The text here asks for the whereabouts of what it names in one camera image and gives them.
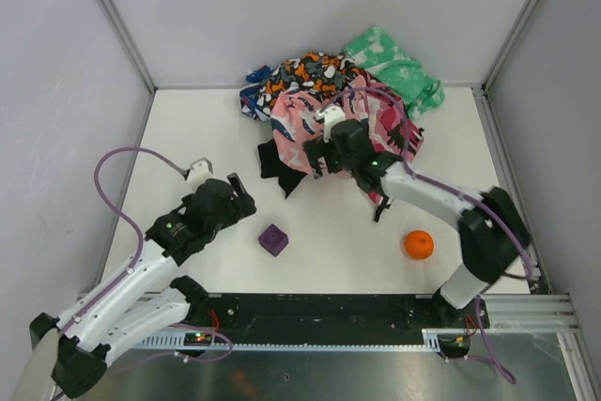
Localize pink navy patterned cloth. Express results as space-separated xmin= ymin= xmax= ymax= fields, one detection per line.
xmin=270 ymin=88 xmax=372 ymax=177

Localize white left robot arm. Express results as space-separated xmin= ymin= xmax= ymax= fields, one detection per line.
xmin=29 ymin=150 xmax=257 ymax=399

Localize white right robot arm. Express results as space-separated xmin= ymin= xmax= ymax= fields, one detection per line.
xmin=302 ymin=119 xmax=532 ymax=325

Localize black orange patterned cloth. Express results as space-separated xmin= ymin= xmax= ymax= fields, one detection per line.
xmin=257 ymin=51 xmax=360 ymax=107

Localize blue patterned cloth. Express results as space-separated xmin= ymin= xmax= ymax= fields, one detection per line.
xmin=239 ymin=65 xmax=273 ymax=122

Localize green white tie-dye cloth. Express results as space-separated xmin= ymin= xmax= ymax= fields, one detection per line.
xmin=344 ymin=25 xmax=445 ymax=119

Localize purple cube block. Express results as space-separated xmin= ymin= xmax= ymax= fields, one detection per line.
xmin=258 ymin=224 xmax=289 ymax=257

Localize pink camouflage trousers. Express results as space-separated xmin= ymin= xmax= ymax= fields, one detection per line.
xmin=347 ymin=85 xmax=426 ymax=224

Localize orange fruit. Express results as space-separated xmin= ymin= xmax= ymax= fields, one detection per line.
xmin=403 ymin=230 xmax=435 ymax=260

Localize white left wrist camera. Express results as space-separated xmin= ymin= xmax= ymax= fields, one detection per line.
xmin=185 ymin=158 xmax=213 ymax=186

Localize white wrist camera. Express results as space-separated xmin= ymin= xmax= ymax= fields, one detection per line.
xmin=185 ymin=158 xmax=213 ymax=186
xmin=315 ymin=105 xmax=346 ymax=134

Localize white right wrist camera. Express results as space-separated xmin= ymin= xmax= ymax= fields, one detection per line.
xmin=315 ymin=105 xmax=346 ymax=134

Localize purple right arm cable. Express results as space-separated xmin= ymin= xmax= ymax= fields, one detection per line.
xmin=328 ymin=85 xmax=539 ymax=280

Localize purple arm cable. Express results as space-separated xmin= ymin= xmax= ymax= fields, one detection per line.
xmin=328 ymin=85 xmax=539 ymax=280
xmin=93 ymin=146 xmax=193 ymax=275

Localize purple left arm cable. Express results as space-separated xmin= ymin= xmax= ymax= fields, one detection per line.
xmin=93 ymin=146 xmax=193 ymax=275

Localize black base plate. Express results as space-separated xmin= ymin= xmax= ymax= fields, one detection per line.
xmin=181 ymin=294 xmax=489 ymax=338

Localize slotted cable duct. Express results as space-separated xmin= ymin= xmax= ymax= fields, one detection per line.
xmin=133 ymin=328 xmax=451 ymax=353

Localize aluminium frame rail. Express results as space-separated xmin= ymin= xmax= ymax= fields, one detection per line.
xmin=484 ymin=295 xmax=579 ymax=333

